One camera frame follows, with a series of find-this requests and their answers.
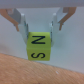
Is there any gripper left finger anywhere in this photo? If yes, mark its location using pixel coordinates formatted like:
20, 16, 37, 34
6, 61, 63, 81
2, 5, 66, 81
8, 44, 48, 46
0, 7, 32, 42

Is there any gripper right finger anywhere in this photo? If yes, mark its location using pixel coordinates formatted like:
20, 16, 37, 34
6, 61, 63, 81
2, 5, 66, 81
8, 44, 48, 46
48, 7, 84, 44

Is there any yellow block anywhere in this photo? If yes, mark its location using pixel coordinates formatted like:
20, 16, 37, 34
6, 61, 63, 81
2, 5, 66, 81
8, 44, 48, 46
25, 30, 54, 62

